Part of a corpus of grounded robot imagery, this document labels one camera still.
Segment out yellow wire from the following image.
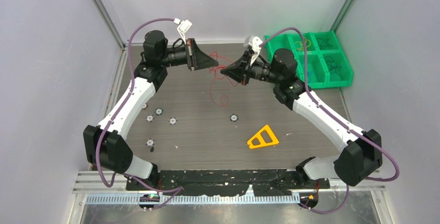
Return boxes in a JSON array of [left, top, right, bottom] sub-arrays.
[[294, 37, 313, 52]]

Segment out controller board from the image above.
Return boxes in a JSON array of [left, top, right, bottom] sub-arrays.
[[298, 193, 319, 208], [138, 193, 160, 209]]

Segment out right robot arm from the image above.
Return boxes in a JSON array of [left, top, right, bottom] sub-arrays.
[[221, 48, 382, 188]]

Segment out poker chip upper left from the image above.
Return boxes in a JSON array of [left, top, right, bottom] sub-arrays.
[[155, 108, 163, 116]]

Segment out poker chip lower left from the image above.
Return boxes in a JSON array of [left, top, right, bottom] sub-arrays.
[[145, 139, 155, 147]]

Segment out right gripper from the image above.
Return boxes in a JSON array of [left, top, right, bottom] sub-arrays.
[[222, 50, 282, 86]]

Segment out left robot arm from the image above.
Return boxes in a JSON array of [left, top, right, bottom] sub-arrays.
[[83, 30, 218, 190]]

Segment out green compartment bin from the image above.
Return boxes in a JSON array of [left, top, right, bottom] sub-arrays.
[[265, 31, 354, 89]]

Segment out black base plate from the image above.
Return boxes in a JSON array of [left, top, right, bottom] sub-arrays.
[[151, 169, 331, 198]]

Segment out right controller board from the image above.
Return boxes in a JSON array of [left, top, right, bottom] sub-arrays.
[[298, 193, 319, 208]]

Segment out poker chip centre right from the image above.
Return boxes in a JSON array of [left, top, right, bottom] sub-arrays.
[[230, 114, 239, 122]]

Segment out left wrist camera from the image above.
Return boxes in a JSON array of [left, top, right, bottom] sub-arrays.
[[173, 18, 192, 43]]

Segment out left controller board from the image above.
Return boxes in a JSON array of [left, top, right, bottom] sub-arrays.
[[138, 193, 160, 209]]

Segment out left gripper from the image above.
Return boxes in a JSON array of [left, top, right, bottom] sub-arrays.
[[159, 38, 217, 70]]

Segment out yellow triangular plastic part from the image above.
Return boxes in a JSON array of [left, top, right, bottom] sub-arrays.
[[247, 124, 279, 149]]

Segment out red wire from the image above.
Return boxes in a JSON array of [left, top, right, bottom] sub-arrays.
[[209, 51, 240, 108]]

